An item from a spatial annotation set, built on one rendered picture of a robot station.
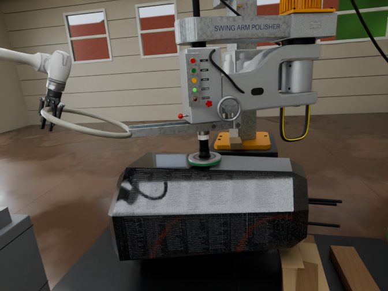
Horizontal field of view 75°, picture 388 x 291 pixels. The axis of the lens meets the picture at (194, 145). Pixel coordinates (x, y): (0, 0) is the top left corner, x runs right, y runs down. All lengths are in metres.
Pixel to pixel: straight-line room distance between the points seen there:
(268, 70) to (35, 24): 8.82
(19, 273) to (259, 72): 1.61
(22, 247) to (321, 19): 1.99
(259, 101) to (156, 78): 6.55
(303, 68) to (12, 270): 1.87
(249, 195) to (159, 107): 6.76
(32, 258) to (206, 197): 0.95
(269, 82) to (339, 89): 6.58
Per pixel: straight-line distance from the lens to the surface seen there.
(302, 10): 1.73
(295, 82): 1.77
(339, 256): 2.20
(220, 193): 1.54
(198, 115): 1.48
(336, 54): 8.10
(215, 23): 1.51
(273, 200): 1.53
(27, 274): 1.59
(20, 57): 1.67
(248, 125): 2.35
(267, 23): 1.64
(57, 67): 1.58
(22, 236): 1.50
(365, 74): 8.38
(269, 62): 1.64
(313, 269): 1.83
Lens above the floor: 1.42
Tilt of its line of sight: 16 degrees down
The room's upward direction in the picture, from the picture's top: 4 degrees counter-clockwise
